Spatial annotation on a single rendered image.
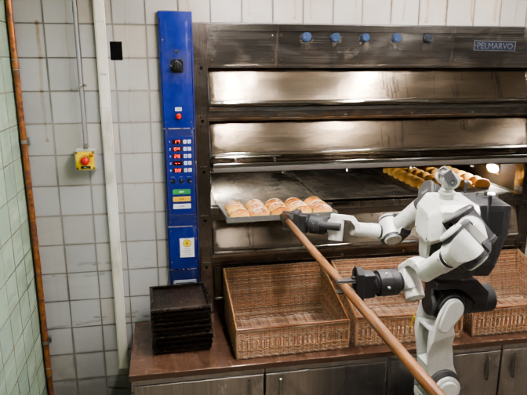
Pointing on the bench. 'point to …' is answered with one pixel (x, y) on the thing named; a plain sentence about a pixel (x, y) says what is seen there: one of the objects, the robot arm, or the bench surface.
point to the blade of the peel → (262, 215)
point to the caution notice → (187, 245)
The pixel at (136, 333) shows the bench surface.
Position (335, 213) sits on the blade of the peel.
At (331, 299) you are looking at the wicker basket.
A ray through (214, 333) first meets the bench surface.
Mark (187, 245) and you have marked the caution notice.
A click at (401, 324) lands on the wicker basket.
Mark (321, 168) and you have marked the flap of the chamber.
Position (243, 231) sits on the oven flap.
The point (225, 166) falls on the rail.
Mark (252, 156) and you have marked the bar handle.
